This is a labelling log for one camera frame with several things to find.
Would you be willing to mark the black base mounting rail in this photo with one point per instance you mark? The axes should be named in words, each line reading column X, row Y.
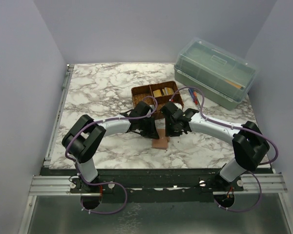
column 144, row 185

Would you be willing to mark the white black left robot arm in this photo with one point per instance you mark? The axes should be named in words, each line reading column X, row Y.
column 83, row 139

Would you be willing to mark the blue red handled screwdriver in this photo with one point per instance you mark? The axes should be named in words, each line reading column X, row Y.
column 194, row 98

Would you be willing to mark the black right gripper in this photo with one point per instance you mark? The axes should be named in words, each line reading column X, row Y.
column 168, row 132

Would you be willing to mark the brown woven divided basket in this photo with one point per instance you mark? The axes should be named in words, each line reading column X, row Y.
column 140, row 92

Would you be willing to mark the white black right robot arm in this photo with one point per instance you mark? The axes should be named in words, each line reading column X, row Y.
column 248, row 143

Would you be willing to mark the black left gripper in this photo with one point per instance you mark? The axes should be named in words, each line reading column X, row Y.
column 152, row 133

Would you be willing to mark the aluminium extrusion frame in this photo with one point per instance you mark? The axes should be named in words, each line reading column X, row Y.
column 103, row 90

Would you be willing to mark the clear lidded green toolbox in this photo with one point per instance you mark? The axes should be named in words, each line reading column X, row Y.
column 224, row 78

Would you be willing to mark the gold vip card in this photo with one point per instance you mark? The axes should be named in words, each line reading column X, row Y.
column 157, row 93
column 167, row 91

